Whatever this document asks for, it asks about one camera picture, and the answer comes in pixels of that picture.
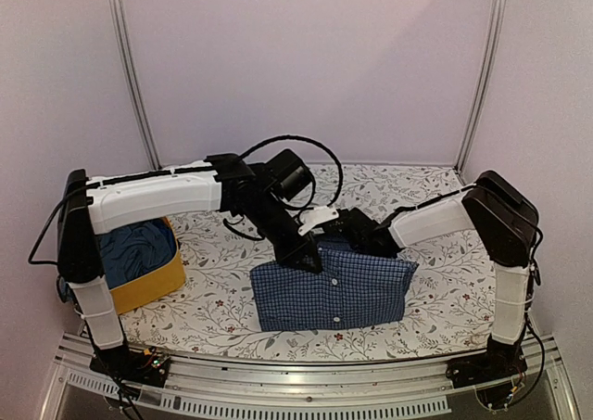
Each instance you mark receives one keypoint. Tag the left aluminium frame post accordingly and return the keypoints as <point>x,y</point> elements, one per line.
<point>132,82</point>

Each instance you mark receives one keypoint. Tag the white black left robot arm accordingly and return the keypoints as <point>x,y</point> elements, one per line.
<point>96,206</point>

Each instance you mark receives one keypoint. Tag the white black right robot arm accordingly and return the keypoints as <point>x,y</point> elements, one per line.
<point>505,221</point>

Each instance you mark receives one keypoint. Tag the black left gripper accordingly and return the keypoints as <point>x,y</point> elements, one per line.
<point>292,256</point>

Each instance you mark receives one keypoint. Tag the dark blue garment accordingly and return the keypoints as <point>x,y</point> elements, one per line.
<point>134,250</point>

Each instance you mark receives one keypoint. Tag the aluminium frame post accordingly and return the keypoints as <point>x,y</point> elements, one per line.
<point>494,27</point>
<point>132,82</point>

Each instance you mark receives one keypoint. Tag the yellow laundry basket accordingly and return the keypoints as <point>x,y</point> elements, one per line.
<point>152,286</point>

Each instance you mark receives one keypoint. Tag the right aluminium frame post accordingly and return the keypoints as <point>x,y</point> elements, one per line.
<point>494,27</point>

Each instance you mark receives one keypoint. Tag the blue checkered shirt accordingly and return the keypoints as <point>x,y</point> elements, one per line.
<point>353,290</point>

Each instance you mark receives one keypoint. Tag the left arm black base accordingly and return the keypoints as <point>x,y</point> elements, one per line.
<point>147,367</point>

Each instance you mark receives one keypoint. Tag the floral patterned table cloth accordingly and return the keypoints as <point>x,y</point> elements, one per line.
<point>449,306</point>

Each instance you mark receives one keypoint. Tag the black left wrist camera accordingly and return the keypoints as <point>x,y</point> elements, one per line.
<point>289,174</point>

